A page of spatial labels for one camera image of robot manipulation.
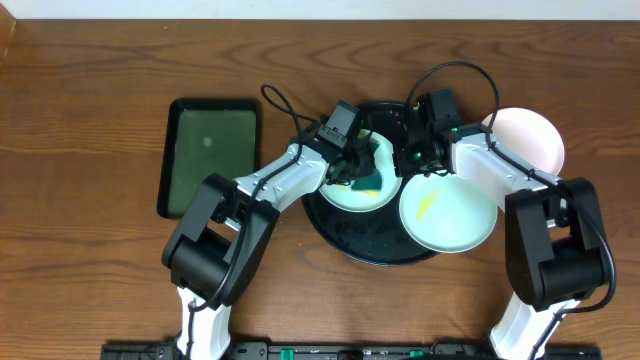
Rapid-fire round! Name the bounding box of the green and yellow sponge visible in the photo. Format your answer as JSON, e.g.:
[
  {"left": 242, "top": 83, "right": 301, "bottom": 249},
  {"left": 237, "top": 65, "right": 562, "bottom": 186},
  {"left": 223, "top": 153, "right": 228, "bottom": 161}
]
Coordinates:
[{"left": 350, "top": 140, "right": 383, "bottom": 192}]

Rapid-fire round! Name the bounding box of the mint green plate top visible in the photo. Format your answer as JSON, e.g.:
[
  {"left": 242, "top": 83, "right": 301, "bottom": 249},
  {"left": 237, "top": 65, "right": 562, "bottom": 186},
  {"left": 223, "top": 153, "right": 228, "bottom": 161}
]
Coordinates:
[{"left": 320, "top": 132, "right": 402, "bottom": 212}]

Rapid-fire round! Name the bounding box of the mint green plate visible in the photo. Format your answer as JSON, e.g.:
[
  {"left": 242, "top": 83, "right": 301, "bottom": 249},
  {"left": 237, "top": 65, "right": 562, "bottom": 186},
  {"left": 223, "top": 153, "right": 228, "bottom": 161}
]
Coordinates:
[
  {"left": 320, "top": 132, "right": 402, "bottom": 212},
  {"left": 399, "top": 175, "right": 498, "bottom": 253}
]

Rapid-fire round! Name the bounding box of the white pinkish plate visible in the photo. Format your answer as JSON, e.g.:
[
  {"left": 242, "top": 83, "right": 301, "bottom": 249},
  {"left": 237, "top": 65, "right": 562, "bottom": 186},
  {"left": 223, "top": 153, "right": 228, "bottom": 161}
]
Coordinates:
[{"left": 492, "top": 107, "right": 565, "bottom": 175}]

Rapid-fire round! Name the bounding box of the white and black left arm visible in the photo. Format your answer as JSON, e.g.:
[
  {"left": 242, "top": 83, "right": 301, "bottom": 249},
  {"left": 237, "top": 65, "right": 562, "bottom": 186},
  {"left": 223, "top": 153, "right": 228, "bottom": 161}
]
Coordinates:
[{"left": 161, "top": 136, "right": 379, "bottom": 359}]

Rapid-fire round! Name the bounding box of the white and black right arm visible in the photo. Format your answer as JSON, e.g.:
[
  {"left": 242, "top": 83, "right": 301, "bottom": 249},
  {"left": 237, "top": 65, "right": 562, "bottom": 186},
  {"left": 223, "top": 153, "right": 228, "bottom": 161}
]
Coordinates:
[{"left": 395, "top": 109, "right": 617, "bottom": 359}]

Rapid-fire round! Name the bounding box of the black round tray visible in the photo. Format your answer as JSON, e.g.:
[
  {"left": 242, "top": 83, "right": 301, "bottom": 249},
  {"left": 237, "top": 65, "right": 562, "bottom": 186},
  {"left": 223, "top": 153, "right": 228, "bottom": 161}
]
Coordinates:
[{"left": 301, "top": 101, "right": 446, "bottom": 267}]

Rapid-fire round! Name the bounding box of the black rectangular tray green liquid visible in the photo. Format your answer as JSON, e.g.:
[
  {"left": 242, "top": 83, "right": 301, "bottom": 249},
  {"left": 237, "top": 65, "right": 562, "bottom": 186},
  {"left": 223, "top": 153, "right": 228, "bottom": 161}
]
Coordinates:
[{"left": 156, "top": 97, "right": 262, "bottom": 219}]

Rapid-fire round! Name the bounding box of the mint green plate right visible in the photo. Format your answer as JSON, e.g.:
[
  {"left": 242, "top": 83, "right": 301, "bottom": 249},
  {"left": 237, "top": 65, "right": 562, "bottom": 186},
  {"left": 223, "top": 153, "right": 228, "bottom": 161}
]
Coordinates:
[{"left": 399, "top": 175, "right": 498, "bottom": 253}]

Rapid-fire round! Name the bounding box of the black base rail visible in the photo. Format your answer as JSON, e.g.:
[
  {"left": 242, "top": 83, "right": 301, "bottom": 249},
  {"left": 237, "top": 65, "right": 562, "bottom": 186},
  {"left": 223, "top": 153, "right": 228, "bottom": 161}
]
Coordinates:
[{"left": 99, "top": 341, "right": 604, "bottom": 360}]

